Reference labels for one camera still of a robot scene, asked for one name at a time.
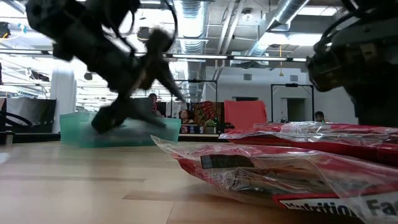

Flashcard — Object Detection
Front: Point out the green plastic basket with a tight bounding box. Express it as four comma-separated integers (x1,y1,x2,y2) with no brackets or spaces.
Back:
59,111,182,149

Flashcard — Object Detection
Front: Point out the red popcorn bag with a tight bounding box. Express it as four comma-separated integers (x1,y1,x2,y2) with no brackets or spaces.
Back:
150,135,398,224
219,121,398,169

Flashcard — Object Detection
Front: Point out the small potted plant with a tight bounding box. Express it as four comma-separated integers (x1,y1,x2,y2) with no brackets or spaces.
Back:
203,119,218,134

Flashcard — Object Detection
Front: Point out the red cloth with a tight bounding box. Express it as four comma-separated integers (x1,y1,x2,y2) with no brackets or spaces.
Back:
223,100,268,130

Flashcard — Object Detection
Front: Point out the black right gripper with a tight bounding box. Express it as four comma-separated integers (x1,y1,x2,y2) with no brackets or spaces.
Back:
343,60,398,128

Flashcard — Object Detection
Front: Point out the grey fabric cover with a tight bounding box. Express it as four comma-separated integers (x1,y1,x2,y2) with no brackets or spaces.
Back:
6,97,57,127

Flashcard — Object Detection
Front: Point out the silver ventilation duct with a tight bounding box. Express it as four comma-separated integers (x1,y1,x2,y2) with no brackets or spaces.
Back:
180,0,208,54
248,0,312,57

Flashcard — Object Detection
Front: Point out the black aluminium table frame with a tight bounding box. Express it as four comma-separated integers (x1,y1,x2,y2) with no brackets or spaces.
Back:
0,98,231,146

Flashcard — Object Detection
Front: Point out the black metal stand frame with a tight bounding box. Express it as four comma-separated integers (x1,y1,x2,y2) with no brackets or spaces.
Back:
270,83,315,123

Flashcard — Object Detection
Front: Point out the patterned colourful cloth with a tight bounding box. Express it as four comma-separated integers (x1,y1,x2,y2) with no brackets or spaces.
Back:
194,101,224,127

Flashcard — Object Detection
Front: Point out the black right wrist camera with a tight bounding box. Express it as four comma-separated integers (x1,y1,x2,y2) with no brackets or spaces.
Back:
306,40,349,93

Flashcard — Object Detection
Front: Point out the long ceiling light strip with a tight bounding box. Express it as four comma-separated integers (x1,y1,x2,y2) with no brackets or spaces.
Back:
172,54,307,62

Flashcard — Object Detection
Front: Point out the white pillar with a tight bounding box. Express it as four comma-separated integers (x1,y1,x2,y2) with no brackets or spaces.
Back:
50,67,78,134

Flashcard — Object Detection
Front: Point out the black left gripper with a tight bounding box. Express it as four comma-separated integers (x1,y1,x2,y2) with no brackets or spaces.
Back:
52,18,187,134

